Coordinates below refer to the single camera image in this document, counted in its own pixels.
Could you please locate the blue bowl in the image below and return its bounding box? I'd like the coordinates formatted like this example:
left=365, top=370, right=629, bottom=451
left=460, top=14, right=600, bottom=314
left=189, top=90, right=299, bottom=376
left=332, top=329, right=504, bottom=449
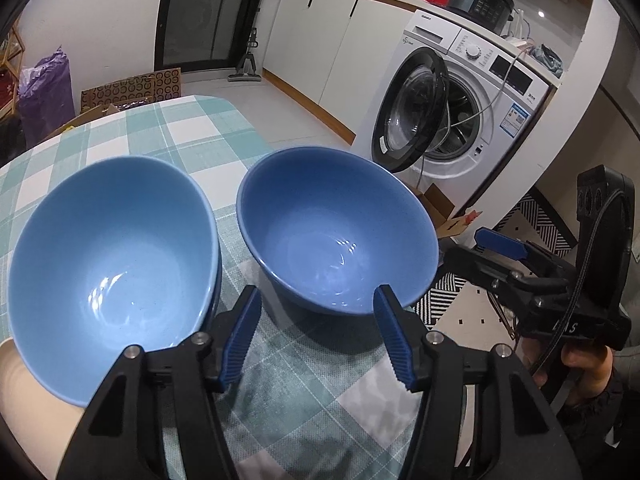
left=236, top=146, right=441, bottom=316
left=207, top=240, right=224, bottom=322
left=7, top=155, right=221, bottom=408

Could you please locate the person's right hand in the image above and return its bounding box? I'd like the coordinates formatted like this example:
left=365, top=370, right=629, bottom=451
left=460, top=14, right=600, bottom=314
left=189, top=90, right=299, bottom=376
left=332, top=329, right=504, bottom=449
left=559, top=345, right=616, bottom=407

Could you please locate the black cable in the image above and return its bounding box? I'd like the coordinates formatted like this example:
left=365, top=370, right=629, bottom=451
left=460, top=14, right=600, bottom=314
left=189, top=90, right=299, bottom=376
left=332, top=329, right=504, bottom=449
left=530, top=187, right=621, bottom=376

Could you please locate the stick vacuum cleaner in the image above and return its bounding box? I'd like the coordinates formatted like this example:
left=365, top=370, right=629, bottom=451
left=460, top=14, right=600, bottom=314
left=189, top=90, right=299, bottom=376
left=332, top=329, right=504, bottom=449
left=227, top=27, right=263, bottom=83

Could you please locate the black pressure cooker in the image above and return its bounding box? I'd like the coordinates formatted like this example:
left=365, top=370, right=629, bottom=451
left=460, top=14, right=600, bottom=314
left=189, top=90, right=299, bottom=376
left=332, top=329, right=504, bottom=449
left=446, top=0, right=516, bottom=36

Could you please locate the patterned cardboard box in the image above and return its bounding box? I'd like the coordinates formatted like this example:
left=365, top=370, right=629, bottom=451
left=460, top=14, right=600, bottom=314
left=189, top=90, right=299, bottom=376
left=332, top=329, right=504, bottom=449
left=80, top=67, right=183, bottom=116

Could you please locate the teal checked tablecloth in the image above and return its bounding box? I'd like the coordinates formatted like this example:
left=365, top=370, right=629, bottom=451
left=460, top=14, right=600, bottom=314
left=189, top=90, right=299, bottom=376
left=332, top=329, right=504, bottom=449
left=0, top=95, right=471, bottom=480

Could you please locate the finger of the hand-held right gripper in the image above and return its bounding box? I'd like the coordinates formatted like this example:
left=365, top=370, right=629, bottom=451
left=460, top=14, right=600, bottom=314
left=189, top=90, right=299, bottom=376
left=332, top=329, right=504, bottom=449
left=438, top=245, right=547, bottom=312
left=473, top=226, right=569, bottom=285

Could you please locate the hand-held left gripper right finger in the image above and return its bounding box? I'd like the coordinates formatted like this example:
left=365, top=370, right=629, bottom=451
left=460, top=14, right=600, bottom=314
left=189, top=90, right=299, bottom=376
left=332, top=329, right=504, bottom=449
left=372, top=285, right=583, bottom=480

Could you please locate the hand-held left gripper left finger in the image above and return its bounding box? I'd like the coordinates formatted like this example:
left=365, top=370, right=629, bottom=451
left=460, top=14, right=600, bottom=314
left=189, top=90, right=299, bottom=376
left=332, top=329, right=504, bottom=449
left=57, top=285, right=262, bottom=480

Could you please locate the black white patterned rug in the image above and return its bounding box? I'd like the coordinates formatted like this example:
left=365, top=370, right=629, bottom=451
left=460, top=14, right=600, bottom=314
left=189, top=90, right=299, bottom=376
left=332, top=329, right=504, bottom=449
left=415, top=187, right=581, bottom=356

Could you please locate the grey cloth bundle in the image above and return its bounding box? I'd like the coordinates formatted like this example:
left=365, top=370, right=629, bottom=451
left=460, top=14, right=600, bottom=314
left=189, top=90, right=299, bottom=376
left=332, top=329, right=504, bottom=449
left=530, top=42, right=564, bottom=79

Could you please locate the white base cabinet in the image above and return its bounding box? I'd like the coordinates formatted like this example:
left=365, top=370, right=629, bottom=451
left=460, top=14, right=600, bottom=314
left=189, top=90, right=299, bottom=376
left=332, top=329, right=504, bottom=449
left=262, top=0, right=418, bottom=146

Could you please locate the person's right forearm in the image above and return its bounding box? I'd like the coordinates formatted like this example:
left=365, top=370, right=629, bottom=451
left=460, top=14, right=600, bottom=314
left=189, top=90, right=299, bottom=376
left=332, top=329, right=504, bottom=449
left=565, top=347, right=640, bottom=480

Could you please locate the white washing machine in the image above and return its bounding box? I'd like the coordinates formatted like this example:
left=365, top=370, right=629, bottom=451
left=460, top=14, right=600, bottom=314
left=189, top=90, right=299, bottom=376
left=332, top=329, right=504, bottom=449
left=371, top=8, right=558, bottom=196

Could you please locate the wooden shoe rack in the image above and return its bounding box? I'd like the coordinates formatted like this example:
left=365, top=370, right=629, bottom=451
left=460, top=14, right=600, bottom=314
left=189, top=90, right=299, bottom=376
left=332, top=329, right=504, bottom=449
left=0, top=25, right=26, bottom=121

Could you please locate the purple plastic bag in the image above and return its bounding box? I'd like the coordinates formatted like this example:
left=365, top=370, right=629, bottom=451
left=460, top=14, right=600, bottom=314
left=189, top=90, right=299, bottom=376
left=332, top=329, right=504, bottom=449
left=19, top=47, right=76, bottom=148

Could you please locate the brown cardboard carton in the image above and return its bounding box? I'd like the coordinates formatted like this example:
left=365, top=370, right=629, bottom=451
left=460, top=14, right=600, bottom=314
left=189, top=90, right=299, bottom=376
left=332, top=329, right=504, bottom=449
left=415, top=182, right=481, bottom=238

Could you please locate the cream plate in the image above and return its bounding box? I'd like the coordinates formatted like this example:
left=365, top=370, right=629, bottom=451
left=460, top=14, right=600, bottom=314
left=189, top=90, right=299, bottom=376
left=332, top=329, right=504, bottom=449
left=0, top=338, right=88, bottom=480

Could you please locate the black framed glass door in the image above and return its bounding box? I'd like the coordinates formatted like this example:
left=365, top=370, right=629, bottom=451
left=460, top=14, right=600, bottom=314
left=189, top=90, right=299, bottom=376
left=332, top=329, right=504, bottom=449
left=154, top=0, right=273, bottom=73

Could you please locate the open brown cardboard box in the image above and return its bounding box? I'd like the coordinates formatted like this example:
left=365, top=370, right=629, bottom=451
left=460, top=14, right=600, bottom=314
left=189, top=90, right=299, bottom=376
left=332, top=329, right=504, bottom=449
left=37, top=96, right=156, bottom=147

